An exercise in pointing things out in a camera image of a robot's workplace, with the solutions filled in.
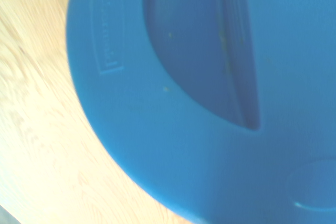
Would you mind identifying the blue plastic pitcher lid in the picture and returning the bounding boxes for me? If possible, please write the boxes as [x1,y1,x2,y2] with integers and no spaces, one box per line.
[65,0,336,224]

